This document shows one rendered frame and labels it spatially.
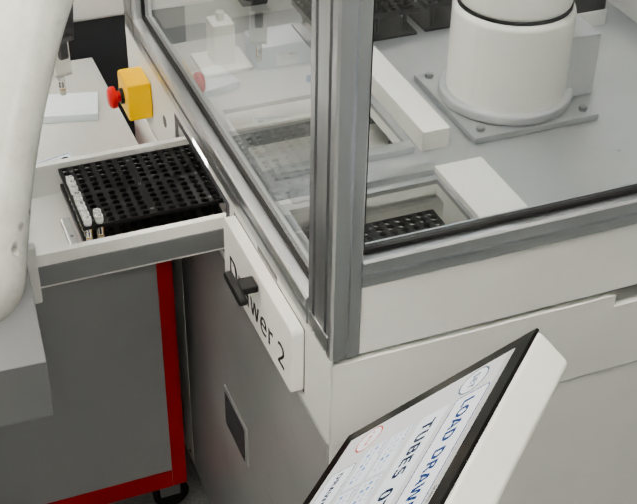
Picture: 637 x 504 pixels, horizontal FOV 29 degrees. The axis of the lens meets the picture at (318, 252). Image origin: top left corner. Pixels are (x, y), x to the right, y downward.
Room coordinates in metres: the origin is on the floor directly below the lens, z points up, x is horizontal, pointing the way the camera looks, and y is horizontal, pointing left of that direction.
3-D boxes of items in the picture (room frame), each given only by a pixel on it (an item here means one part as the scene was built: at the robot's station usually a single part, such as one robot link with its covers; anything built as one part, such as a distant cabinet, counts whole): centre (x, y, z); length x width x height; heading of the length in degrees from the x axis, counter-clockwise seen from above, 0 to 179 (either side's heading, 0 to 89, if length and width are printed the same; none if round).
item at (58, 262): (1.66, 0.28, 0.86); 0.40 x 0.26 x 0.06; 112
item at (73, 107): (2.13, 0.50, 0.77); 0.13 x 0.09 x 0.02; 99
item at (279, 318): (1.40, 0.08, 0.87); 0.29 x 0.02 x 0.11; 22
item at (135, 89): (1.99, 0.34, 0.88); 0.07 x 0.05 x 0.07; 22
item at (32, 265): (1.58, 0.47, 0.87); 0.29 x 0.02 x 0.11; 22
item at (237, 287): (1.39, 0.10, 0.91); 0.07 x 0.04 x 0.01; 22
